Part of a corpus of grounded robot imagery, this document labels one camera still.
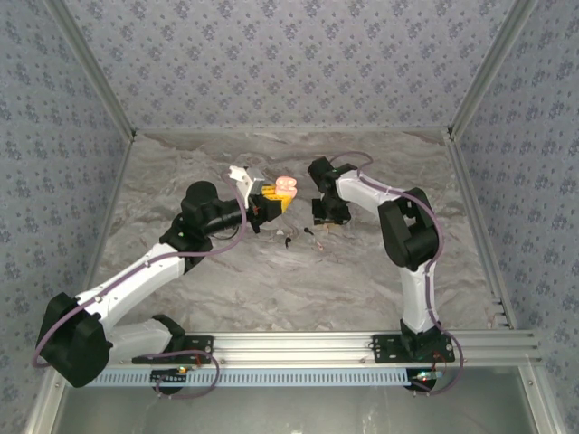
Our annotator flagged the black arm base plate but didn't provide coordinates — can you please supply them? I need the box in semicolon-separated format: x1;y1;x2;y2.
131;335;214;365
373;334;456;365

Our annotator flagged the aluminium frame post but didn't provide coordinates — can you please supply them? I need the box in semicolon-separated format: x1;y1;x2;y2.
447;0;542;139
44;0;138;139

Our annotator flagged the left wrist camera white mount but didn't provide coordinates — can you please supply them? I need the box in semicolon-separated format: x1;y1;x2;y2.
228;165;266;207

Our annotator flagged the aluminium lower frame leg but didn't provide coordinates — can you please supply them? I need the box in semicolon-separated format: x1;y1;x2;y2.
517;364;565;434
24;364;69;434

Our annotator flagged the pink earbud charging case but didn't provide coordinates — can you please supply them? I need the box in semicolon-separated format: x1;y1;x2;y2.
274;175;299;200

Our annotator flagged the aluminium table side rail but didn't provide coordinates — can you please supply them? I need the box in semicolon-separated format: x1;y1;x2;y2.
444;128;517;330
70;130;139;335

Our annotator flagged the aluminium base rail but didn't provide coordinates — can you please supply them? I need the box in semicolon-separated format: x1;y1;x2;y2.
49;331;543;366

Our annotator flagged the small black controller board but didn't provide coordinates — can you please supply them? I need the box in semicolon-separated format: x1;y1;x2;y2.
150;368;189;386
409;368;441;391

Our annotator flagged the slotted light blue cable duct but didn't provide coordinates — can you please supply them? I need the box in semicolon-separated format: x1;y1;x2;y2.
66;368;411;388

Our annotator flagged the grey metal panel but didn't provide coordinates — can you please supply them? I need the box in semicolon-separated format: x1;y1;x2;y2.
58;383;533;434

